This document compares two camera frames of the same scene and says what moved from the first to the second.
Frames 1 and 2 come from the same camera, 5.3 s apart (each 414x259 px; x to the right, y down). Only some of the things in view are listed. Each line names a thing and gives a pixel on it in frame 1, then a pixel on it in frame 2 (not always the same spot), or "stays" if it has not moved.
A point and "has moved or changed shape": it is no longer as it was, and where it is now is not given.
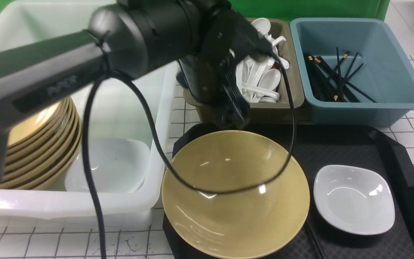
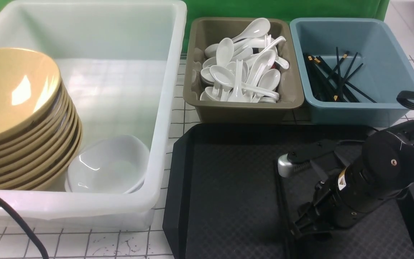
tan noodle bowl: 260,223 has moved or changed shape
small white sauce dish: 354,200 has moved or changed shape
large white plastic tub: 145,117 stays
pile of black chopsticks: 328,84 stays
